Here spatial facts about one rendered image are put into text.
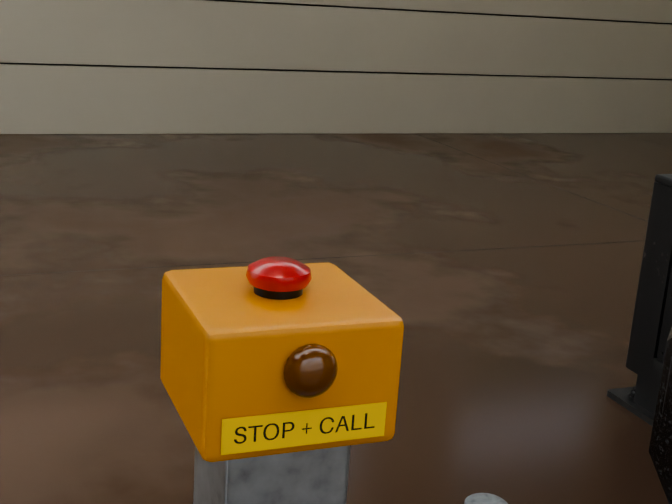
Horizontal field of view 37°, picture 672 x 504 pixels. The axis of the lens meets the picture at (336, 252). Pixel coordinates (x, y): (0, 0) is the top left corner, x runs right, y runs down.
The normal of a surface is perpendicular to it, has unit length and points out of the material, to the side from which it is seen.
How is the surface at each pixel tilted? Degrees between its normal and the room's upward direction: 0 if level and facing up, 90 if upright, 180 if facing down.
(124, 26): 90
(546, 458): 0
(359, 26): 90
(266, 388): 90
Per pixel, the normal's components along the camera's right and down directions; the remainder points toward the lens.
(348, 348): 0.36, 0.28
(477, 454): 0.07, -0.96
